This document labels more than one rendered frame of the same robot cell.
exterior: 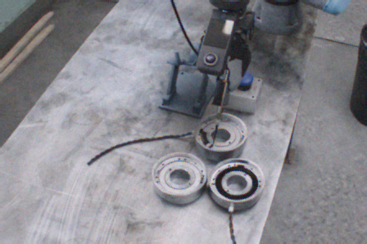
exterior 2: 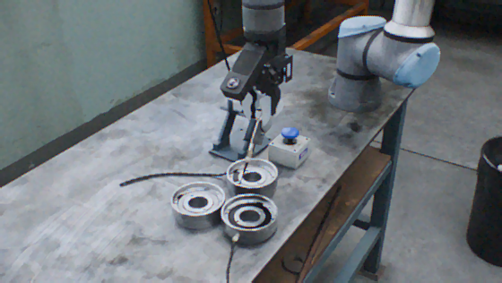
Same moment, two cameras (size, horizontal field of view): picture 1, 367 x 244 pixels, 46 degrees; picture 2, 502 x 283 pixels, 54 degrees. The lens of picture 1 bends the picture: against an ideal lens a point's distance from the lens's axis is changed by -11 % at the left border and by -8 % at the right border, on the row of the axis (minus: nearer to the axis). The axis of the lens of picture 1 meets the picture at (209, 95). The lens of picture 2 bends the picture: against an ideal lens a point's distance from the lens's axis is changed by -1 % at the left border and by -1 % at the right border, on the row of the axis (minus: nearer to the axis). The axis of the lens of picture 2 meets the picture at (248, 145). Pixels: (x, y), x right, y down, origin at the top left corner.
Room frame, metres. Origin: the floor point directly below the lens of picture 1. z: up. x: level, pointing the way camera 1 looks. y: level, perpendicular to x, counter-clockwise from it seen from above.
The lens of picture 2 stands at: (-0.16, -0.25, 1.43)
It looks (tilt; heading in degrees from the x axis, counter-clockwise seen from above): 32 degrees down; 16
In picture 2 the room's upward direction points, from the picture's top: 1 degrees counter-clockwise
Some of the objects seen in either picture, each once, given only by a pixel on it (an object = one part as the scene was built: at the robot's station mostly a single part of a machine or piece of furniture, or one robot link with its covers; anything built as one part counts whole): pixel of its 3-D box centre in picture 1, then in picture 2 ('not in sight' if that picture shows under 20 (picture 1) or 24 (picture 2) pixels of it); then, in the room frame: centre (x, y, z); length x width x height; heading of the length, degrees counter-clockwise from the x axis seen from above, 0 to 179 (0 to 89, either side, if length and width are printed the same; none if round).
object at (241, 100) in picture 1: (244, 91); (290, 148); (0.78, -0.08, 0.82); 0.08 x 0.07 x 0.05; 162
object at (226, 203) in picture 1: (236, 185); (249, 219); (0.52, -0.05, 0.82); 0.10 x 0.10 x 0.04
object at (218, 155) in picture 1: (220, 137); (252, 180); (0.64, -0.02, 0.82); 0.10 x 0.10 x 0.04
